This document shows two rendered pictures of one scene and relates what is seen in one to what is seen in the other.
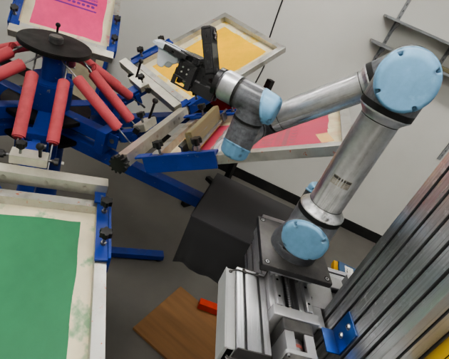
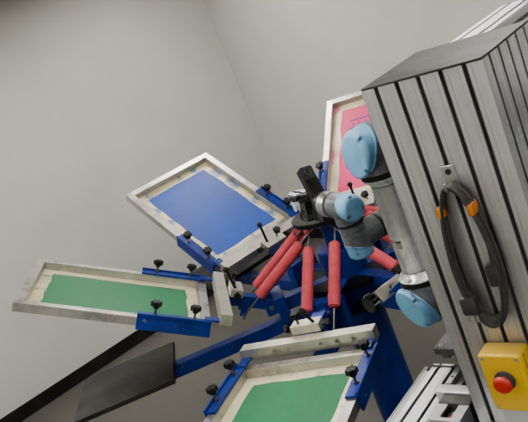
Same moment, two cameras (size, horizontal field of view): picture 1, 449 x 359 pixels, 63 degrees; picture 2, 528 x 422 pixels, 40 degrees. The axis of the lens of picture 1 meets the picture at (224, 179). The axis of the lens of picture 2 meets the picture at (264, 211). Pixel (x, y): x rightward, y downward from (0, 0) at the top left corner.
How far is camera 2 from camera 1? 1.55 m
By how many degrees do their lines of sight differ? 53
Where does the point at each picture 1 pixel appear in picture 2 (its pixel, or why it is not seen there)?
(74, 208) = (347, 360)
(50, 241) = (321, 393)
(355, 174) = (395, 233)
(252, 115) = (339, 219)
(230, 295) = (414, 389)
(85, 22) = not seen: hidden behind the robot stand
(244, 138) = (349, 239)
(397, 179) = not seen: outside the picture
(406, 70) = (348, 148)
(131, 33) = not seen: hidden behind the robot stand
